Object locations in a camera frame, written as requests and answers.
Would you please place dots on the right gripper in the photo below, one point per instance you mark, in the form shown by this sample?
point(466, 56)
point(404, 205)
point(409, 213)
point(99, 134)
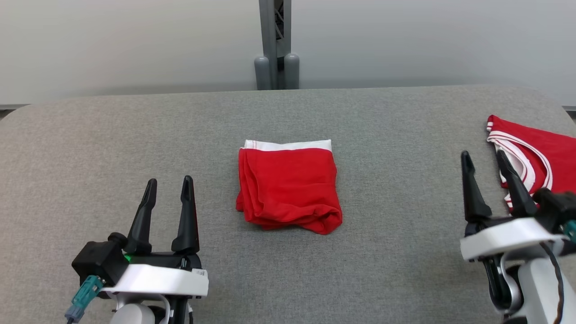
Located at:
point(504, 238)

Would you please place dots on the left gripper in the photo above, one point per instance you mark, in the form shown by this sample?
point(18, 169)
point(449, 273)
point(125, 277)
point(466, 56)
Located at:
point(157, 279)

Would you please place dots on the red jersey shirt white trim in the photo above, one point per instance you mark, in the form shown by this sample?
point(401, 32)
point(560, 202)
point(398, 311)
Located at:
point(553, 153)

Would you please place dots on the red Bulls shorts white stripe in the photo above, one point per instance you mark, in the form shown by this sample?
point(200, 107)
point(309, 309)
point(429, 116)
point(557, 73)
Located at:
point(288, 189)

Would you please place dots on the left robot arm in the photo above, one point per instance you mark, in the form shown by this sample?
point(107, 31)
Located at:
point(132, 315)

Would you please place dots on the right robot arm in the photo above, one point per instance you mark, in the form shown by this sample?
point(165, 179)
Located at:
point(540, 292)

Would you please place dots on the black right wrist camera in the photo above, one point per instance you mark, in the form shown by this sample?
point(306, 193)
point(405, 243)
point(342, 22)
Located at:
point(555, 207)

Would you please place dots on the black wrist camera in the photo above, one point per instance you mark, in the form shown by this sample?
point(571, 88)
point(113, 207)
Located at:
point(555, 207)
point(99, 261)

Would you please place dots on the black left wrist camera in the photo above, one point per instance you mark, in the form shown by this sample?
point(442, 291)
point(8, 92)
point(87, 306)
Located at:
point(99, 261)

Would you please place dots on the grey metal partition post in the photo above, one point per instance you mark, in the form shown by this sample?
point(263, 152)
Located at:
point(267, 45)

